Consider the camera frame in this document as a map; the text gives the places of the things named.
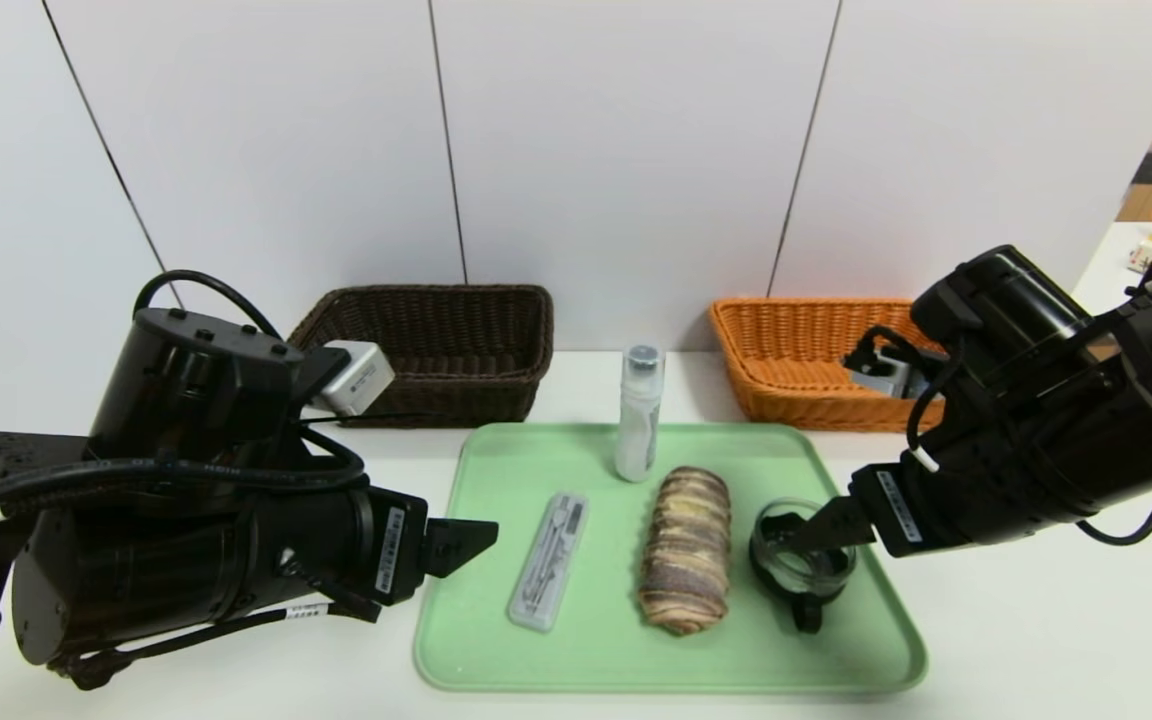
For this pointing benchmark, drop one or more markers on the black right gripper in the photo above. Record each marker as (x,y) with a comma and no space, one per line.
(891,511)

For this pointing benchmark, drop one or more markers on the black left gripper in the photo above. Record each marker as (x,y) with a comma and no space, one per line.
(402,549)

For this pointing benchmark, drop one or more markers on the glass cup with black holder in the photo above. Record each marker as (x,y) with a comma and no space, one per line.
(801,585)

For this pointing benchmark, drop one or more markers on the striped brown bread roll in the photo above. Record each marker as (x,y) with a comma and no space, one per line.
(686,550)

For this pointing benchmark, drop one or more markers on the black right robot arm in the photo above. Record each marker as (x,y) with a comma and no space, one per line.
(1116,400)

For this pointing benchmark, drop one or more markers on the black and orange left arm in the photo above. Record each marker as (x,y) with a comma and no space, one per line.
(186,390)

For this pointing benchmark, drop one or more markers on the orange wicker basket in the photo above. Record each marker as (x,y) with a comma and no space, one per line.
(786,360)

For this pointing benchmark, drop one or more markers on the dark brown wicker basket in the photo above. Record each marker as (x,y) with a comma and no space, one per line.
(466,330)

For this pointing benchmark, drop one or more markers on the clear plastic compass case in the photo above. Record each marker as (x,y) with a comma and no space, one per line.
(548,560)

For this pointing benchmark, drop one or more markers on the light green plastic tray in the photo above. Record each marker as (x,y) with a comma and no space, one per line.
(596,650)

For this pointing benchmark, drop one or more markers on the white plastic bottle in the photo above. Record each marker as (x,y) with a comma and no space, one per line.
(636,430)

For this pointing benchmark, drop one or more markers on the white side table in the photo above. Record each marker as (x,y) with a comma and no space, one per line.
(1106,270)

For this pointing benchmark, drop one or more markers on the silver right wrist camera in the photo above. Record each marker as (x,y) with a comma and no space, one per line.
(886,380)

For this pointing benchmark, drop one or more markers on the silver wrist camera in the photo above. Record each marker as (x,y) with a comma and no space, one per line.
(356,378)
(886,380)

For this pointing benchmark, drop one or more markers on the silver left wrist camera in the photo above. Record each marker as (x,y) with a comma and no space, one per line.
(356,378)

